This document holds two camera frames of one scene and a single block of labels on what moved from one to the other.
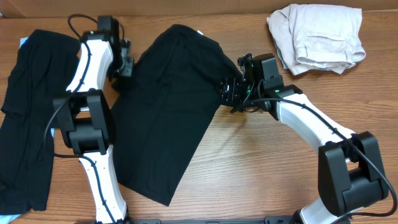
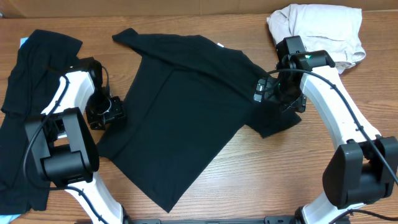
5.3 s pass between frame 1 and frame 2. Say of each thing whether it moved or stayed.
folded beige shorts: stayed
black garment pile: stayed
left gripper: moved
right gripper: moved
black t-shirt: moved
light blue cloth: stayed
